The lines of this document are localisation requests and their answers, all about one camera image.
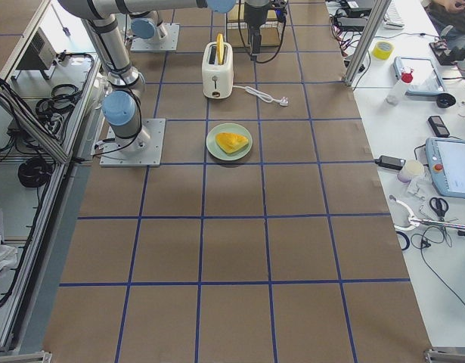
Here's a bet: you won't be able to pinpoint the green plate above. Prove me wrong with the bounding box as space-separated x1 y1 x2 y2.
206 123 253 161

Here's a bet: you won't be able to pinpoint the coiled black cable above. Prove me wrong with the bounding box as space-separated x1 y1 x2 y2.
17 157 51 189

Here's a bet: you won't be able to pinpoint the white bottle red cap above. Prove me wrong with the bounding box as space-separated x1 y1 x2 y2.
386 67 414 105

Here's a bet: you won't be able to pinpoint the wooden wire shelf rack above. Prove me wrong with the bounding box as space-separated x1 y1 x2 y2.
225 1 287 52

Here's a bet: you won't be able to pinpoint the aluminium frame post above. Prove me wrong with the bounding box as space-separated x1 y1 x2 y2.
343 0 391 86

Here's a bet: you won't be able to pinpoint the white round jar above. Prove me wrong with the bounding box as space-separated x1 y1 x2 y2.
397 160 425 183

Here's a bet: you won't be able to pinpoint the blue teach pendant near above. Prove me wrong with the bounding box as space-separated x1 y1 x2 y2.
425 137 465 199

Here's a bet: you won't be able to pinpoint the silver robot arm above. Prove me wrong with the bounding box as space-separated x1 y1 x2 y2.
60 1 287 88
130 11 168 43

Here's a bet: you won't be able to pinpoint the white curved tool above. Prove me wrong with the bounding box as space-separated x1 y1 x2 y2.
388 194 420 232

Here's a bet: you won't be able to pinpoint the yellow toast on plate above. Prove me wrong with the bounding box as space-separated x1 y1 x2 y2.
215 132 249 154

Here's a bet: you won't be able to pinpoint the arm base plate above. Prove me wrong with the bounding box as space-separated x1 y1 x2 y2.
131 23 180 53
98 118 166 167

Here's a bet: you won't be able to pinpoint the white toaster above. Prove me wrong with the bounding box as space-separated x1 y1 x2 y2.
202 42 234 99

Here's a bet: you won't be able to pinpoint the yellow toast slice in toaster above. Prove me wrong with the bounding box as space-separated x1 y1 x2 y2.
216 33 225 65

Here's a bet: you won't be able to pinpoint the blue teach pendant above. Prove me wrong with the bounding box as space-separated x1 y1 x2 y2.
393 56 447 96
425 137 465 199

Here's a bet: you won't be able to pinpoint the yellow tape roll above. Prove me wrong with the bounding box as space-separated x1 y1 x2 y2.
372 41 394 61

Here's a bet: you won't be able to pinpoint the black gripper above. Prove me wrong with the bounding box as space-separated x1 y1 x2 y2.
243 0 288 54

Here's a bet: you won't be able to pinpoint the grey control box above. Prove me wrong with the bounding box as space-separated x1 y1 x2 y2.
16 27 57 80

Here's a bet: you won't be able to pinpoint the black scissors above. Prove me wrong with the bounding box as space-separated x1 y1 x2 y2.
429 197 449 222

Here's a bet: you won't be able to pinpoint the black power adapter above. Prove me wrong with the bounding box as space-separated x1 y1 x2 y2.
374 155 406 170

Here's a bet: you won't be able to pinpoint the white toaster power cable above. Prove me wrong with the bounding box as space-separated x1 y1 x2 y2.
231 85 290 108

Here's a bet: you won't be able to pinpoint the blue teach pendant far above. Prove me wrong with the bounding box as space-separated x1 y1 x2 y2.
393 56 447 96

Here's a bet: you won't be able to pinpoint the black round cap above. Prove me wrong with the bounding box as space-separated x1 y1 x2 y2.
436 93 456 109

